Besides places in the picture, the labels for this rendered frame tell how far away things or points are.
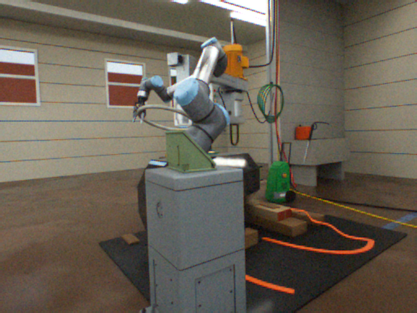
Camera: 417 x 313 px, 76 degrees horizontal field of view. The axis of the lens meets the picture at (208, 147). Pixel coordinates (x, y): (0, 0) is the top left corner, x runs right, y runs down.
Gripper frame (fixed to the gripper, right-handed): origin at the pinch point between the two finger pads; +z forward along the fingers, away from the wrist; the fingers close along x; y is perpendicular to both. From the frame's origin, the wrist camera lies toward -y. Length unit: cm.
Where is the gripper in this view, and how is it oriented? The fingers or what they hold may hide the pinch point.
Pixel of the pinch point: (137, 121)
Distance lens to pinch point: 224.4
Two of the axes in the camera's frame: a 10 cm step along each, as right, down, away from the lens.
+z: -1.6, 9.4, -2.9
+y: 0.3, -2.8, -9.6
